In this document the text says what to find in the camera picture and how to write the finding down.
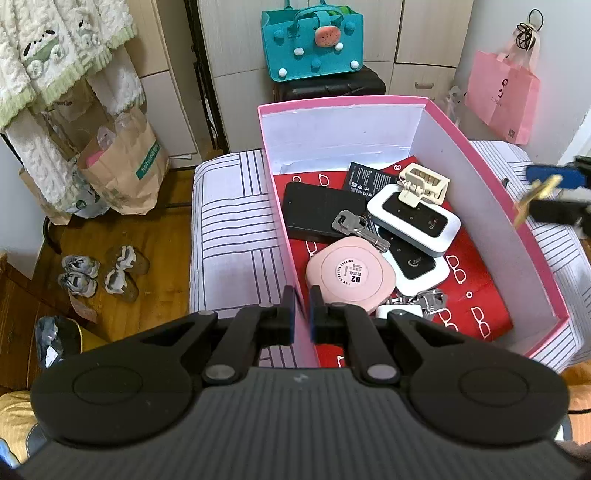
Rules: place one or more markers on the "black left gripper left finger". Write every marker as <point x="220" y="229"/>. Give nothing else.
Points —
<point x="254" y="328"/>

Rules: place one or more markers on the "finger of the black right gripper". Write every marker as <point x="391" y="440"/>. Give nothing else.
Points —
<point x="561" y="212"/>
<point x="572" y="176"/>

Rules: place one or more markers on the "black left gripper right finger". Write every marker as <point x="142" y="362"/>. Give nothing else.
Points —
<point x="350" y="327"/>

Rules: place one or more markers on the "small white charger box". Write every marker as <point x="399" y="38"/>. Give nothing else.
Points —
<point x="383" y="311"/>

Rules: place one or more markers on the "pink rounded compact case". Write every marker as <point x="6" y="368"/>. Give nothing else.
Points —
<point x="352" y="271"/>

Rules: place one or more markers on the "pink cardboard storage box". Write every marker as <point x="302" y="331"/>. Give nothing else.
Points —
<point x="324" y="133"/>

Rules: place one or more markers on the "silver door key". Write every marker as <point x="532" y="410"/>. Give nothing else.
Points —
<point x="348" y="223"/>

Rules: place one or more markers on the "black power bank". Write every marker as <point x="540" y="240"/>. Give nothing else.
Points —
<point x="309" y="210"/>

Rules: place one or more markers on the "white black pocket router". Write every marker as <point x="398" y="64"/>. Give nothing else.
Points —
<point x="429" y="227"/>

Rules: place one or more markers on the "black phone battery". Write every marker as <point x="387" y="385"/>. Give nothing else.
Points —
<point x="366" y="181"/>

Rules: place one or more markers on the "beige hair claw clip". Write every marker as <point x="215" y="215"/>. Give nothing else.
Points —
<point x="422" y="184"/>

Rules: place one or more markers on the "silver key bunch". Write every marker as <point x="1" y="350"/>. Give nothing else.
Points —
<point x="431" y="301"/>

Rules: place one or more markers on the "red eyeglasses print bag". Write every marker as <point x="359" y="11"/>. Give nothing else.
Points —
<point x="474" y="304"/>

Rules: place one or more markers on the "pink paper shopping bag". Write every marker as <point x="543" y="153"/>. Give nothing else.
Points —
<point x="503" y="91"/>

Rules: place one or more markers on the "brown white slipper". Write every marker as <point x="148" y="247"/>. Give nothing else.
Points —
<point x="118" y="283"/>
<point x="128" y="259"/>

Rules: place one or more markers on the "grey white sneaker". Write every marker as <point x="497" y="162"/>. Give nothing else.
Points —
<point x="78" y="284"/>
<point x="81" y="264"/>

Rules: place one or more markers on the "yellow waste bin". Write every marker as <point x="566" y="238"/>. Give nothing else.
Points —
<point x="58" y="338"/>

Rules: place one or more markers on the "brown paper shopping bag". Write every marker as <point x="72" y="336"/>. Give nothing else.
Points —
<point x="121" y="168"/>

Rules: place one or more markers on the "black suitcase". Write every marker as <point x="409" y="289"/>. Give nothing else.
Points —
<point x="358" y="83"/>

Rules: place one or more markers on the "teal felt tote bag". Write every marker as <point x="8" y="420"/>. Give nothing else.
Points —
<point x="317" y="41"/>

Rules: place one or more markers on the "white knitted hanging sweater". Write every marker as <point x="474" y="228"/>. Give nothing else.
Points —
<point x="49" y="49"/>

